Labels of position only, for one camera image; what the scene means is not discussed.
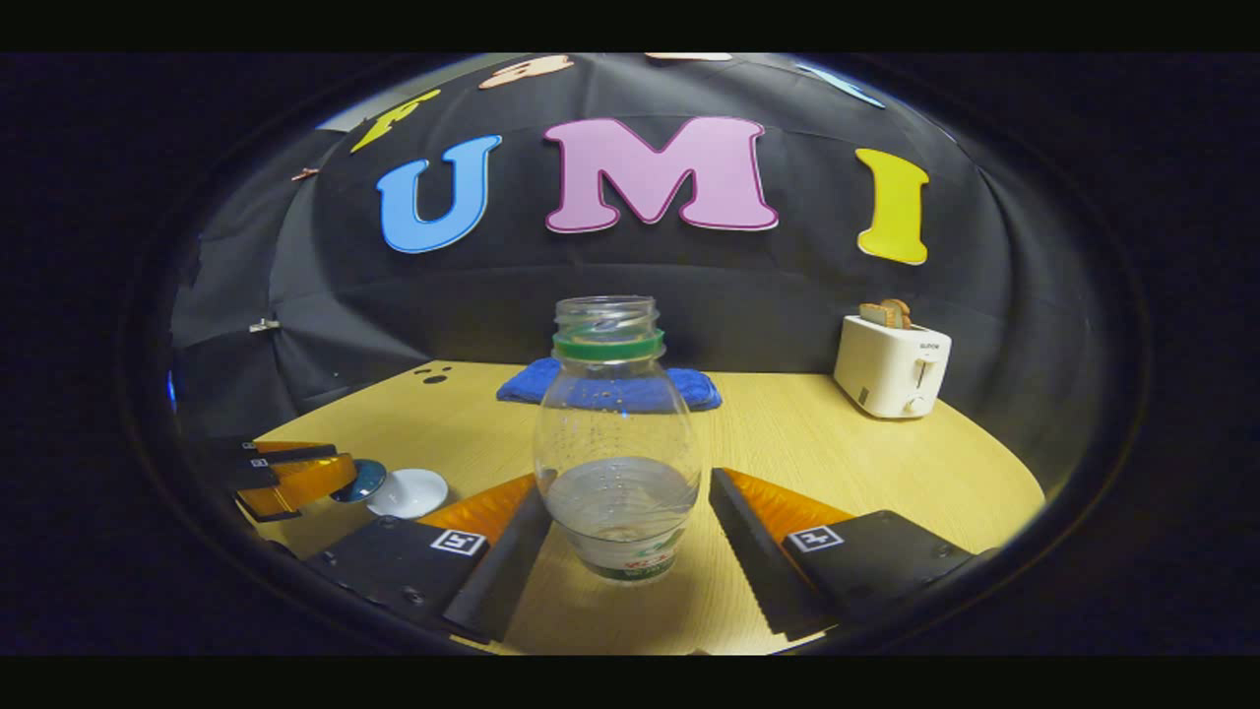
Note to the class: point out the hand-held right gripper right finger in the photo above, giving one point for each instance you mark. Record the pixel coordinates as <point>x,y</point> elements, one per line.
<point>753,571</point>

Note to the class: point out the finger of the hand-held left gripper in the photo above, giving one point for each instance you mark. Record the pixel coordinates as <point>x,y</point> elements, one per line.
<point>285,454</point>
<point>305,487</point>

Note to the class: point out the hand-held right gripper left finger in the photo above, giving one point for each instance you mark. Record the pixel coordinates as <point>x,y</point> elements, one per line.
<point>497,581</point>

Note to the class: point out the blue teacup lid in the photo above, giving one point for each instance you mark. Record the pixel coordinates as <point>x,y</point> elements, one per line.
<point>362,483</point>

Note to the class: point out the small ceramic teacup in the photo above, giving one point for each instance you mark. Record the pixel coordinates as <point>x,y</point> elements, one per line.
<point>413,492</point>

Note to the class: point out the clear plastic water bottle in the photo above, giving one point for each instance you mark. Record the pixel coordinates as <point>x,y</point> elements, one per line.
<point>615,433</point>

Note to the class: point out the white cloth clip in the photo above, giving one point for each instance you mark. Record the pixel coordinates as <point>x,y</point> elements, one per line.
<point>264,325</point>

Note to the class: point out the blue towel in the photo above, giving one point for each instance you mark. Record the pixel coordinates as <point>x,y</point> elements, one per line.
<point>699,389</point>

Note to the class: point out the white toaster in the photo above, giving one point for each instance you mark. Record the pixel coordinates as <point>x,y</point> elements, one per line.
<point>886,369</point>

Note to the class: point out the black backdrop cloth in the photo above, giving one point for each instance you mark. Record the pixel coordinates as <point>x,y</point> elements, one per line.
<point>748,295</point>

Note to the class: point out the light toast slice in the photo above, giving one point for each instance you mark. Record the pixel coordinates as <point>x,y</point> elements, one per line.
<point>872,314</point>

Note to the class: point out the brown toast slice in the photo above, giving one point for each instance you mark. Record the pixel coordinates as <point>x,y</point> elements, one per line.
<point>900,313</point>

